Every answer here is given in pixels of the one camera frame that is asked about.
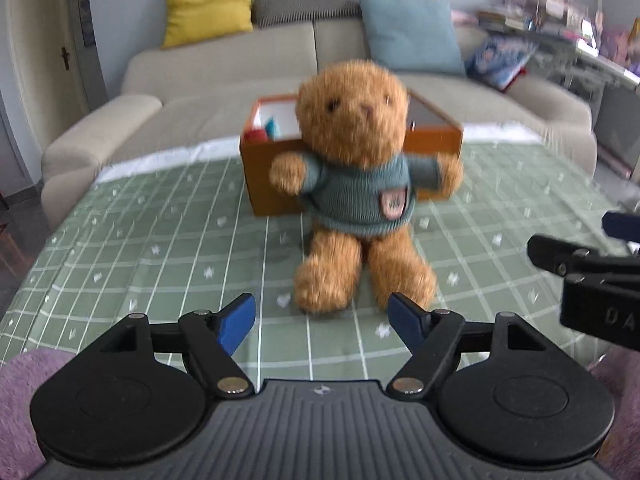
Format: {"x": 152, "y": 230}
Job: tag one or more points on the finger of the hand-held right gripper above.
{"x": 622, "y": 226}
{"x": 565, "y": 256}

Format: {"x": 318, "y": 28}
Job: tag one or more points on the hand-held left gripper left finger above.
{"x": 237, "y": 322}

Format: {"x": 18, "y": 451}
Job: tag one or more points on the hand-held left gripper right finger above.
{"x": 405, "y": 322}

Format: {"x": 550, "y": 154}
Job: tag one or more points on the orange cardboard box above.
{"x": 435, "y": 145}

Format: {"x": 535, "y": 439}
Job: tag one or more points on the brown teddy bear teal sweater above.
{"x": 350, "y": 125}

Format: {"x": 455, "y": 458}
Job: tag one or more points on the green checked tablecloth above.
{"x": 150, "y": 240}

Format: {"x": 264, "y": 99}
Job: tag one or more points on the white desk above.
{"x": 615, "y": 100}

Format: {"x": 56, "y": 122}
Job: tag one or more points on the blue printed pillow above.
{"x": 500, "y": 60}

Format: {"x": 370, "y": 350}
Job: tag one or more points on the beige sofa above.
{"x": 200, "y": 75}

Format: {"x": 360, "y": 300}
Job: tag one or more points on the light blue pillow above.
{"x": 410, "y": 35}

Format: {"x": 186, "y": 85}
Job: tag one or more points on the yellow pillow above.
{"x": 207, "y": 5}

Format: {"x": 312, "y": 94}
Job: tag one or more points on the grey checked pillow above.
{"x": 305, "y": 5}

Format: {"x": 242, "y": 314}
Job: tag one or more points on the cream door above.
{"x": 45, "y": 35}

